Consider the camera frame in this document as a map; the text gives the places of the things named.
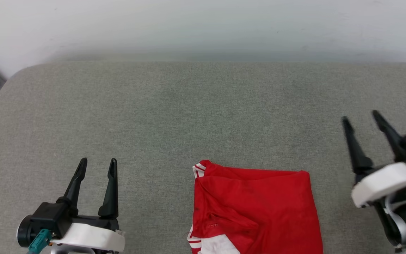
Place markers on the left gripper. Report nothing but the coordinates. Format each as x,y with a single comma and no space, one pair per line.
93,236

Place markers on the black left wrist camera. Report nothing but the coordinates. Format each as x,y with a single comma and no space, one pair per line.
44,218

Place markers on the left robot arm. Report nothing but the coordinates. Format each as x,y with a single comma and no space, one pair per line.
69,249

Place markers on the red and white basketball jersey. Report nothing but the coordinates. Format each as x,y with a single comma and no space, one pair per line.
259,211

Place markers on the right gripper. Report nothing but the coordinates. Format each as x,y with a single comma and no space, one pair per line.
386,180

